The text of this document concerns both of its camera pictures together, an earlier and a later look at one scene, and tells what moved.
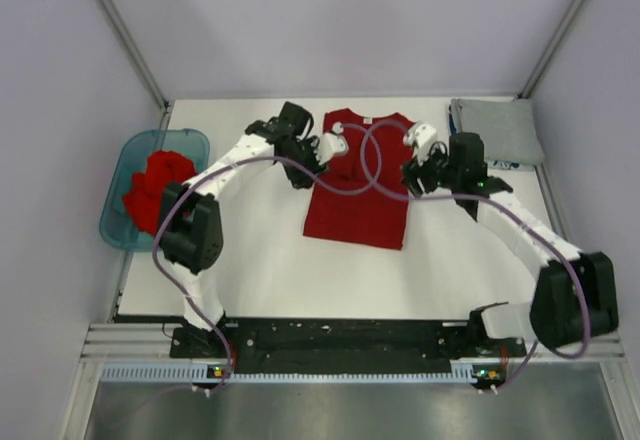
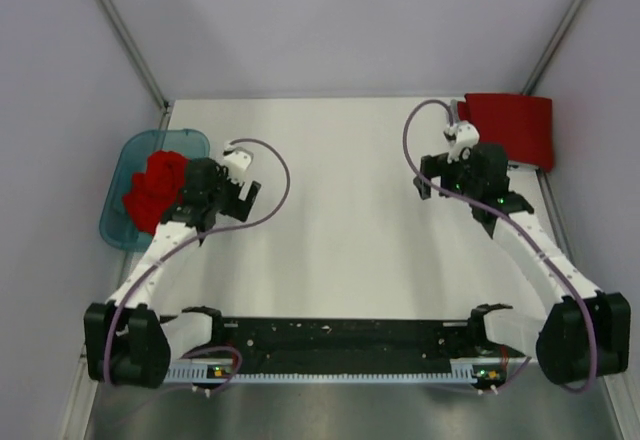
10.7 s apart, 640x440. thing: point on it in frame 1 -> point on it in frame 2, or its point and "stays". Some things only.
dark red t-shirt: x=360 y=198 -> x=522 y=123
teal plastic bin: x=119 y=226 stays
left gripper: x=300 y=179 -> x=238 y=208
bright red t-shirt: x=146 y=195 stays
